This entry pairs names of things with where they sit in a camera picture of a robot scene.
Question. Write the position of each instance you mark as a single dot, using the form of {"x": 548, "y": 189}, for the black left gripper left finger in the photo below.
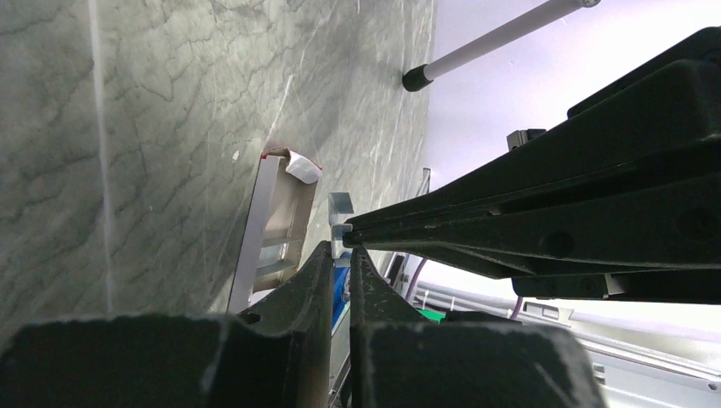
{"x": 276, "y": 353}

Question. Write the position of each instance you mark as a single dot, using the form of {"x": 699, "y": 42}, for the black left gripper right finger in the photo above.
{"x": 399, "y": 358}

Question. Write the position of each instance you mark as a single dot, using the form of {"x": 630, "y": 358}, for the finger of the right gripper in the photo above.
{"x": 662, "y": 244}
{"x": 658, "y": 123}

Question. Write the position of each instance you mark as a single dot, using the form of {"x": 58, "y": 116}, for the silver staple strip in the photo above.
{"x": 340, "y": 208}

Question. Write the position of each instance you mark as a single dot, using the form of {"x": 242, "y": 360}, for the lavender music stand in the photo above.
{"x": 421, "y": 76}

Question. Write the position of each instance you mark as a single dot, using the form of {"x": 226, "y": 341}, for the black aluminium base frame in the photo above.
{"x": 642, "y": 354}

